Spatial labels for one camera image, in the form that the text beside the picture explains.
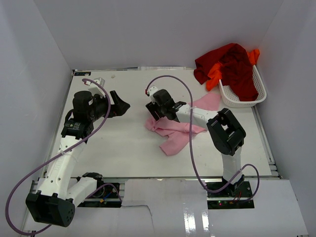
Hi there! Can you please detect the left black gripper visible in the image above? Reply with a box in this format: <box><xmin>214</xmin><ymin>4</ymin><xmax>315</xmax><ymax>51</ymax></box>
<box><xmin>88</xmin><ymin>90</ymin><xmax>130</xmax><ymax>121</ymax></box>

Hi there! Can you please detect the pink t shirt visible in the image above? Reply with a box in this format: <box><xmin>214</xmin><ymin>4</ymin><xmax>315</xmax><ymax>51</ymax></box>
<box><xmin>145</xmin><ymin>92</ymin><xmax>221</xmax><ymax>156</ymax></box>

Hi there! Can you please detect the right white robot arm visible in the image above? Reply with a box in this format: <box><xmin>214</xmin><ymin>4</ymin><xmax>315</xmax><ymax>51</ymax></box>
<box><xmin>145</xmin><ymin>86</ymin><xmax>246</xmax><ymax>197</ymax></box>

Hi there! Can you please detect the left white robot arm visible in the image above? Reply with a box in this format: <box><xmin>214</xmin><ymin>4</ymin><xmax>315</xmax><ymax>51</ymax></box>
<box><xmin>26</xmin><ymin>90</ymin><xmax>130</xmax><ymax>227</ymax></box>

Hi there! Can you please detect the black label sticker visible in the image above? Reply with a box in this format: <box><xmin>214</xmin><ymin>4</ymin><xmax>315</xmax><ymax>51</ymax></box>
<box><xmin>74</xmin><ymin>72</ymin><xmax>91</xmax><ymax>76</ymax></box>

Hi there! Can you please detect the orange t shirt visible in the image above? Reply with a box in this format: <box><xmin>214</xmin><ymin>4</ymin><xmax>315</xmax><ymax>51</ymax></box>
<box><xmin>205</xmin><ymin>49</ymin><xmax>260</xmax><ymax>91</ymax></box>

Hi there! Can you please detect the white plastic basket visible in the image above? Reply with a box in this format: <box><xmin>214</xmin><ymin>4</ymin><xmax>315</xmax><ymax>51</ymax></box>
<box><xmin>217</xmin><ymin>64</ymin><xmax>268</xmax><ymax>108</ymax></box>

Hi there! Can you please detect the dark red t shirt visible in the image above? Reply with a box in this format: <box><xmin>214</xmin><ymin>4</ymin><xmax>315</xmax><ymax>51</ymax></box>
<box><xmin>194</xmin><ymin>43</ymin><xmax>258</xmax><ymax>101</ymax></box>

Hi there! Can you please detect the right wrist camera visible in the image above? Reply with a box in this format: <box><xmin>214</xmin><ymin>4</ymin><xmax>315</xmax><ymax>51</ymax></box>
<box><xmin>145</xmin><ymin>86</ymin><xmax>158</xmax><ymax>97</ymax></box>

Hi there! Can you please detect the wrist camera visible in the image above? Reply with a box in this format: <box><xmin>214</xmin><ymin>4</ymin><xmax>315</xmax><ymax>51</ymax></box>
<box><xmin>85</xmin><ymin>78</ymin><xmax>105</xmax><ymax>97</ymax></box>
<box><xmin>145</xmin><ymin>86</ymin><xmax>158</xmax><ymax>97</ymax></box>

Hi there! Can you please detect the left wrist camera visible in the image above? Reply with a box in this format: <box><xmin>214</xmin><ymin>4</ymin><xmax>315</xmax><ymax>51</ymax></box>
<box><xmin>85</xmin><ymin>78</ymin><xmax>105</xmax><ymax>97</ymax></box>

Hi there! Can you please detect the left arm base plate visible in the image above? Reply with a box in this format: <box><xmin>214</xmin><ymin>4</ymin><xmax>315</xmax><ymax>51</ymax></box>
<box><xmin>79</xmin><ymin>183</ymin><xmax>121</xmax><ymax>208</ymax></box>

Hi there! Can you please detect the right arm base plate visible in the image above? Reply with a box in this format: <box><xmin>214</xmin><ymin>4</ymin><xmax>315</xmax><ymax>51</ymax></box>
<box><xmin>207</xmin><ymin>181</ymin><xmax>255</xmax><ymax>210</ymax></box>

